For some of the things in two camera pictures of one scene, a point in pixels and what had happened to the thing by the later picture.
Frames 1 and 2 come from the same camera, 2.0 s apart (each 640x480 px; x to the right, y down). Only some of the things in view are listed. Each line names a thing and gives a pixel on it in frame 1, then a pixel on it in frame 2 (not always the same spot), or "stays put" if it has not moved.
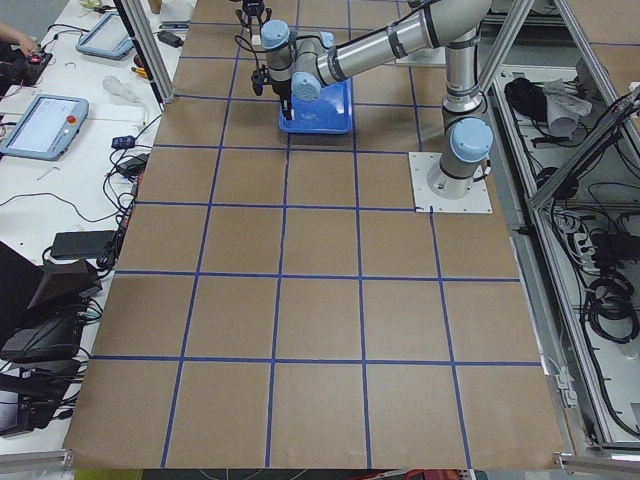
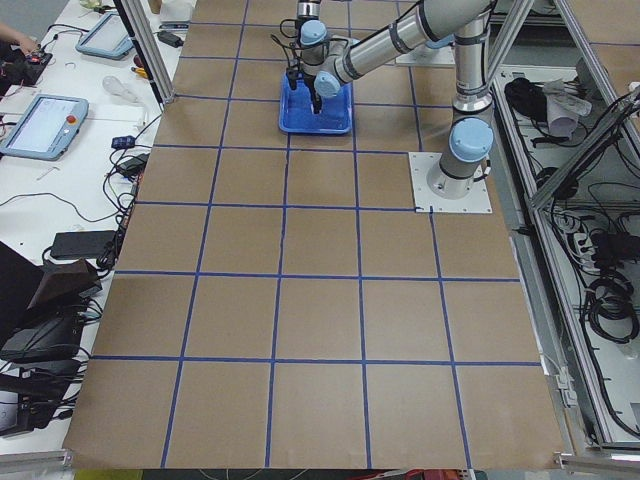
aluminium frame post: [140, 27] stays put
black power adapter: [84, 244] stays put
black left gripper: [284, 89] → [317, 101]
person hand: [8, 32] stays put
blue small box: [123, 142] stays put
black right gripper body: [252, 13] → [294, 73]
